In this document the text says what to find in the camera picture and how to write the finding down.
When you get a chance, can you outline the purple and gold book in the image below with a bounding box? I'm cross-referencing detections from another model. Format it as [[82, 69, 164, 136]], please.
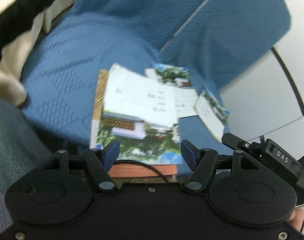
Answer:
[[89, 69, 108, 148]]

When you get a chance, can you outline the white notebook with handwriting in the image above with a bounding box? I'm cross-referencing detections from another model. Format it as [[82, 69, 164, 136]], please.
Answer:
[[194, 89, 230, 142]]

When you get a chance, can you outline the notebook with garden photo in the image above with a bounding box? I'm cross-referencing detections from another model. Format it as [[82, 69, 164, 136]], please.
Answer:
[[144, 62, 198, 119]]

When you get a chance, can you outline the blue textured chair cover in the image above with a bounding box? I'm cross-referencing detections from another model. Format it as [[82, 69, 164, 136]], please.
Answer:
[[22, 0, 290, 157]]

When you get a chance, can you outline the white and pink book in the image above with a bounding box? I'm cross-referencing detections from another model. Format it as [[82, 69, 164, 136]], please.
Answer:
[[108, 164, 178, 181]]

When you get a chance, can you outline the notebook with building photo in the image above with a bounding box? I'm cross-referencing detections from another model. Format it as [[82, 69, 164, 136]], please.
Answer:
[[96, 63, 183, 165]]

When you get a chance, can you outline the cream cloth garment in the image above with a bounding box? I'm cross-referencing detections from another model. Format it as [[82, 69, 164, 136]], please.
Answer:
[[0, 0, 75, 106]]

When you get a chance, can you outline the grey denim trouser leg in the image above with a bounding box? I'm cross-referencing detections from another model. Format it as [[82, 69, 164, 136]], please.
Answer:
[[0, 99, 51, 234]]

